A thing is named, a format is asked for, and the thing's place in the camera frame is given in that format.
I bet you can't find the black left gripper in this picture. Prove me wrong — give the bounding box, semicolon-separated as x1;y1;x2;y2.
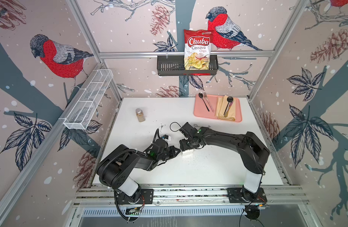
157;146;180;162

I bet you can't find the white gift box with bow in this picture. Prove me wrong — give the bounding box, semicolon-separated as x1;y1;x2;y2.
182;149;194;157

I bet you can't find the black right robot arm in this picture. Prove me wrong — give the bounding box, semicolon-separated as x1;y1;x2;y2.
179;123;270;202

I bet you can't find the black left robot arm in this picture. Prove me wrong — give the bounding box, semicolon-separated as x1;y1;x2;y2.
96;130;181;204

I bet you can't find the pink plastic tray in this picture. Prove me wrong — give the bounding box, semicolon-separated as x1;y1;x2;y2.
194;94;242;123

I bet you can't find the glass spice jar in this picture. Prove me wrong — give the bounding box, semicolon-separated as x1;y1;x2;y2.
135;108;146;123

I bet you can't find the black spoon on tray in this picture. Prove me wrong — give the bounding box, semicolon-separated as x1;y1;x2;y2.
198;92;210;112

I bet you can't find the silver fork on tray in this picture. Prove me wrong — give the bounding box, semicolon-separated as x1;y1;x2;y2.
203;92;214;112

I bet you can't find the beige folded cloth napkin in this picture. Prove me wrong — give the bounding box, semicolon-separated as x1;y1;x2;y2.
215;96;236;122

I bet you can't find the black spoon on napkin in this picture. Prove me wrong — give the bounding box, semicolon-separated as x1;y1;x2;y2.
224;96;234;117

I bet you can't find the red Chuba cassava chips bag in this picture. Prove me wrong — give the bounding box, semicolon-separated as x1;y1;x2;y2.
183;30;213;70

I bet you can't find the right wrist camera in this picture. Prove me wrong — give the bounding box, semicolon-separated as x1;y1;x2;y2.
179;122;197;139

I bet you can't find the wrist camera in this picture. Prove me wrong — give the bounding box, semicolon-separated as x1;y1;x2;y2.
161;135;171;143
179;122;197;139

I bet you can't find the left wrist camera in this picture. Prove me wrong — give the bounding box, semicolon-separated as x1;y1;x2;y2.
161;135;171;143

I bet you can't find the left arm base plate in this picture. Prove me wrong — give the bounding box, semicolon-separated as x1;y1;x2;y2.
114;188;154;205

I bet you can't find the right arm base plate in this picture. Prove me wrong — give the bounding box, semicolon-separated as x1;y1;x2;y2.
227;187;267;204

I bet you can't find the black wire wall basket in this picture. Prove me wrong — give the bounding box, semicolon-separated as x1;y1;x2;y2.
156;54;219;77

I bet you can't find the white wire mesh shelf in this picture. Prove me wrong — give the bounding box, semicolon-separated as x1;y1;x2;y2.
63;69;113;130

